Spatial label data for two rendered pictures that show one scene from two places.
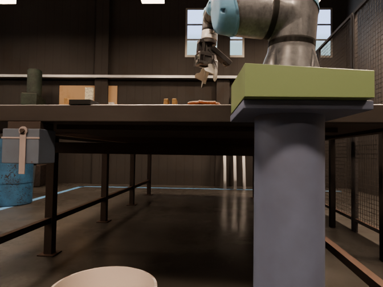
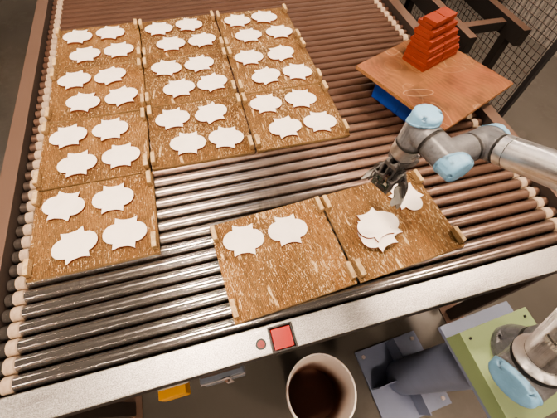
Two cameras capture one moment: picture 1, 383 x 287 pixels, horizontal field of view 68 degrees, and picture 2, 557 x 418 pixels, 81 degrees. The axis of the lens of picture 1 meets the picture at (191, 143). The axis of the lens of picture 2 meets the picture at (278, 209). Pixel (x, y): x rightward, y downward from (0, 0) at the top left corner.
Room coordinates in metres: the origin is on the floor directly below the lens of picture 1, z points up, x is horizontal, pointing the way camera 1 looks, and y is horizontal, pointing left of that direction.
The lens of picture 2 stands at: (0.86, 0.49, 1.94)
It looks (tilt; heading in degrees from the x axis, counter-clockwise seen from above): 58 degrees down; 336
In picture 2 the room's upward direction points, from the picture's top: 4 degrees clockwise
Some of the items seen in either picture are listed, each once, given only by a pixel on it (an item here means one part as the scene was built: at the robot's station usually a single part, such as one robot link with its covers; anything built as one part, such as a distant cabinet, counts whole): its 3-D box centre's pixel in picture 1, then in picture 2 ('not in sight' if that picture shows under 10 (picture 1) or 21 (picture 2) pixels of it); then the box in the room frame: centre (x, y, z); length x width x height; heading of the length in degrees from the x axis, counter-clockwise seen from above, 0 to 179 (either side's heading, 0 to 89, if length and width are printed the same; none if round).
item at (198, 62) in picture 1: (206, 54); (392, 169); (1.29, -0.06, 1.21); 0.09 x 0.08 x 0.12; 109
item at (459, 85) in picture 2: not in sight; (433, 75); (1.80, -0.66, 1.03); 0.50 x 0.50 x 0.02; 17
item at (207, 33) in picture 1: (209, 37); (406, 150); (1.29, -0.08, 1.29); 0.08 x 0.08 x 0.05
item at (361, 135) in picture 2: not in sight; (275, 152); (1.72, 0.14, 0.90); 1.95 x 0.05 x 0.05; 85
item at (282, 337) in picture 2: not in sight; (282, 337); (1.01, 0.38, 0.92); 0.06 x 0.06 x 0.01; 85
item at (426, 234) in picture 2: not in sight; (389, 221); (1.24, -0.13, 0.93); 0.41 x 0.35 x 0.02; 89
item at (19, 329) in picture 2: not in sight; (312, 258); (1.22, 0.18, 0.90); 1.95 x 0.05 x 0.05; 85
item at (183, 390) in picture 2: not in sight; (168, 383); (1.03, 0.76, 0.74); 0.09 x 0.08 x 0.24; 85
